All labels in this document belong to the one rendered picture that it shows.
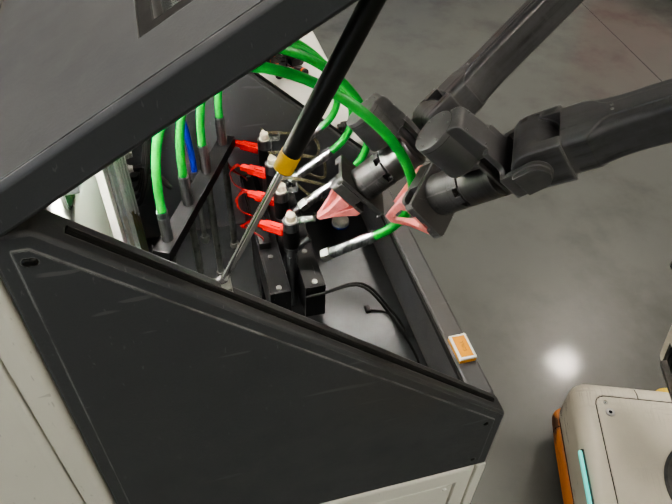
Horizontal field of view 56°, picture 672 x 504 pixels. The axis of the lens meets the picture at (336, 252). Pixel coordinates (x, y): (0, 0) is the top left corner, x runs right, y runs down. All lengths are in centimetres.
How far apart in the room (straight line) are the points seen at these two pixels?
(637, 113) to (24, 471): 78
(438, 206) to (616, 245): 209
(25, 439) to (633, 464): 150
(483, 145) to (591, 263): 204
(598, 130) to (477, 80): 31
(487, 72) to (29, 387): 73
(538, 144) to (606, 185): 246
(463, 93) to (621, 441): 120
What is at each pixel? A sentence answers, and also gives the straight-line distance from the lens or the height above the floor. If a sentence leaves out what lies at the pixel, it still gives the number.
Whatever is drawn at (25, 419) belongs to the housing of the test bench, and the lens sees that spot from 77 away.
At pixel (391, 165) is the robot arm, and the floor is 123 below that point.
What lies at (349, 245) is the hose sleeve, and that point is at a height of 114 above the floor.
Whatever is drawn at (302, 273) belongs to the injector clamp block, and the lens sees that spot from 113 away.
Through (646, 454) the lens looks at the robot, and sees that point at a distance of 192.
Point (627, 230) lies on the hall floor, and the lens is 297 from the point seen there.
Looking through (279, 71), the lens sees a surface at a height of 142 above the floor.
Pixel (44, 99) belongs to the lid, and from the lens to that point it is 56.
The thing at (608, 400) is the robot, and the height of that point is 28.
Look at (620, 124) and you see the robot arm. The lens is 72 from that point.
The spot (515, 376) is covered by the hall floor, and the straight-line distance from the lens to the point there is 228.
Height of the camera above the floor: 180
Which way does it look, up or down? 45 degrees down
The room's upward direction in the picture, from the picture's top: 2 degrees clockwise
